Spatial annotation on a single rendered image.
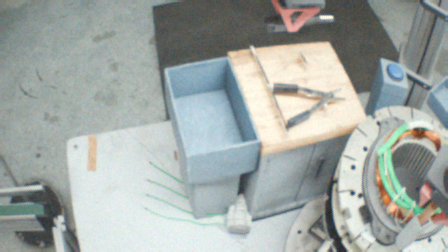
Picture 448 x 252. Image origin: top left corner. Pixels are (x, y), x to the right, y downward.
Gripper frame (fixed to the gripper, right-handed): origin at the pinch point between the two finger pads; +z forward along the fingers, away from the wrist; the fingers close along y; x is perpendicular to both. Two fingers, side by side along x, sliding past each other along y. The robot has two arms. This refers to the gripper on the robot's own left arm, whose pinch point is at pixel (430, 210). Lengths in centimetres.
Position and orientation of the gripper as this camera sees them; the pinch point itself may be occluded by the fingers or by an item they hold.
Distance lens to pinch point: 63.5
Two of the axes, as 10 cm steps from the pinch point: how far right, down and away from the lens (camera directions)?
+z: -0.6, 5.2, 8.5
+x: 7.0, -5.8, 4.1
